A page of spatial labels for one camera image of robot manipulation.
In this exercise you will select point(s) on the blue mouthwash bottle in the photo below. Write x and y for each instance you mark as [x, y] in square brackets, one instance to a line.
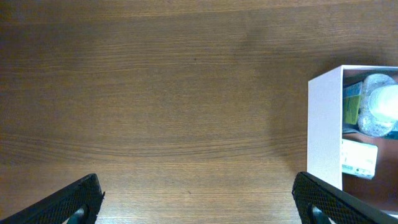
[393, 134]

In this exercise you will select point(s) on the green white soap box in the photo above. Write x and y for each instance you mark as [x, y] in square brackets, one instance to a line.
[358, 159]

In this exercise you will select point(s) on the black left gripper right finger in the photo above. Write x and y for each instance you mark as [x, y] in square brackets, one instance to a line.
[319, 202]

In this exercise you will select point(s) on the foam soap pump bottle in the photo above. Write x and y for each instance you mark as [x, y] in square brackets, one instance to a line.
[370, 106]

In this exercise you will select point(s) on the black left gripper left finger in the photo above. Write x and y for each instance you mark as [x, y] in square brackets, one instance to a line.
[79, 202]

